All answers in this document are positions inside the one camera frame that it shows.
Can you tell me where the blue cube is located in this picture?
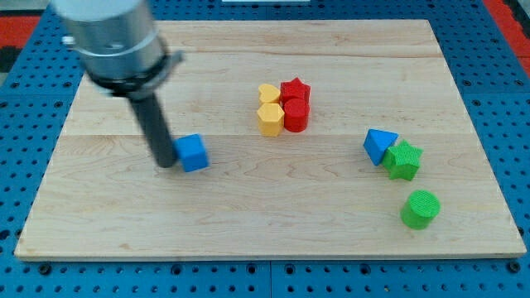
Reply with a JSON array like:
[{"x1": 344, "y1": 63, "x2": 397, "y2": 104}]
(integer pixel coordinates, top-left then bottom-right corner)
[{"x1": 173, "y1": 134, "x2": 210, "y2": 172}]

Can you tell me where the red star block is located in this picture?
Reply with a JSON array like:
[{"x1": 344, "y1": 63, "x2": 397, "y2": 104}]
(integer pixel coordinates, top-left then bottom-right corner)
[{"x1": 280, "y1": 77, "x2": 311, "y2": 104}]

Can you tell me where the green star block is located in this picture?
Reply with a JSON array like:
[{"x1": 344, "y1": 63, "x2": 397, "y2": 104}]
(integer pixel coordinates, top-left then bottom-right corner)
[{"x1": 381, "y1": 140, "x2": 423, "y2": 181}]

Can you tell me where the red cylinder block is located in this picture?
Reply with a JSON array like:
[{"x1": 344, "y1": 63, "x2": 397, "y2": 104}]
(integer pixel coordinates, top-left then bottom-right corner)
[{"x1": 283, "y1": 99, "x2": 310, "y2": 132}]

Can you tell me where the yellow hexagon block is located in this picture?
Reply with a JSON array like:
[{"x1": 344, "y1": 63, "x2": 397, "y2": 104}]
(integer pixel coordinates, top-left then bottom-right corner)
[{"x1": 257, "y1": 103, "x2": 285, "y2": 137}]

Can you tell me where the yellow heart block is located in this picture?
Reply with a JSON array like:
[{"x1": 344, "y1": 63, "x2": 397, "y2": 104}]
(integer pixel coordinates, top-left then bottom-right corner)
[{"x1": 258, "y1": 84, "x2": 281, "y2": 105}]

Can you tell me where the green cylinder block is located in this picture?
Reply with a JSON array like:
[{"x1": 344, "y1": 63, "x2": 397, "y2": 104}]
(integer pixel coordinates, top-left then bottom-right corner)
[{"x1": 400, "y1": 190, "x2": 441, "y2": 230}]

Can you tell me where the blue triangle block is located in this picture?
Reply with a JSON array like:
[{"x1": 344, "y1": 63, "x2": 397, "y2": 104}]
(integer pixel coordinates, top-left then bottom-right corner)
[{"x1": 363, "y1": 128, "x2": 398, "y2": 166}]

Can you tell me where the wooden board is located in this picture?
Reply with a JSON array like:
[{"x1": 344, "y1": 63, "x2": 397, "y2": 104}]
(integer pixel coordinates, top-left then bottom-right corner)
[{"x1": 15, "y1": 20, "x2": 526, "y2": 262}]

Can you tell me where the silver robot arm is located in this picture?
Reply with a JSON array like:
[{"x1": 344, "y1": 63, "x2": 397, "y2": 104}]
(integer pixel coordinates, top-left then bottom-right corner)
[{"x1": 51, "y1": 0, "x2": 184, "y2": 168}]

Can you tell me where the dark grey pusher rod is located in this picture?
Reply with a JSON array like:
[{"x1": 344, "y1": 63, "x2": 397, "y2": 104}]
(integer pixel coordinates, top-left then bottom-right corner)
[{"x1": 128, "y1": 94, "x2": 177, "y2": 168}]

